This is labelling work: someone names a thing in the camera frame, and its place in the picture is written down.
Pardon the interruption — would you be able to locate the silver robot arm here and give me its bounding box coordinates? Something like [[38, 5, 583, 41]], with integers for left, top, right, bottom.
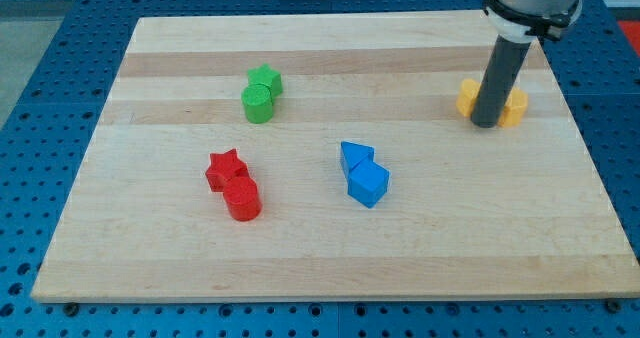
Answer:
[[483, 0, 584, 44]]

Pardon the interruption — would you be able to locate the yellow heart block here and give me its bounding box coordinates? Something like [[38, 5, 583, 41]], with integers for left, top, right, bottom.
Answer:
[[456, 79, 481, 118]]

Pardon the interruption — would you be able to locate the light wooden board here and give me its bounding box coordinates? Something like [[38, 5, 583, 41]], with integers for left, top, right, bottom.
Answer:
[[31, 10, 639, 303]]

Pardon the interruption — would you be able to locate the blue triangle block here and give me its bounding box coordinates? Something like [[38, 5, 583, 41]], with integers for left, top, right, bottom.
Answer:
[[340, 141, 375, 177]]

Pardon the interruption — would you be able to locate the blue cube block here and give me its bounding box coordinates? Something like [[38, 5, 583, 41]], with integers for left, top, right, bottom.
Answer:
[[347, 160, 390, 208]]

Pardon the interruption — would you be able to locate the red cylinder block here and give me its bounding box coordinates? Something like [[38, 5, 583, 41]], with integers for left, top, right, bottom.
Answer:
[[223, 176, 262, 222]]

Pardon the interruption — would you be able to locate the green cylinder block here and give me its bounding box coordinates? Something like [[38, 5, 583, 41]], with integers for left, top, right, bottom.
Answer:
[[241, 84, 273, 124]]

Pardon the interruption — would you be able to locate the red star block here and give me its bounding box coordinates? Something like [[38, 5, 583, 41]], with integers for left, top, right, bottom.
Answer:
[[205, 149, 249, 192]]

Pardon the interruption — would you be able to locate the green star block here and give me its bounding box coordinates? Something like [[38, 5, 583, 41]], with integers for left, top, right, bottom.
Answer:
[[247, 64, 283, 98]]

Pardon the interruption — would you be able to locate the yellow hexagon block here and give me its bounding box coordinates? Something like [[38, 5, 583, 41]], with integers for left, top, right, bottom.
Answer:
[[498, 88, 529, 128]]

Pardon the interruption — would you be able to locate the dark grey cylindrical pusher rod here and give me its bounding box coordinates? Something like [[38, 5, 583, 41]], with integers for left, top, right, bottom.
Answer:
[[470, 36, 531, 128]]

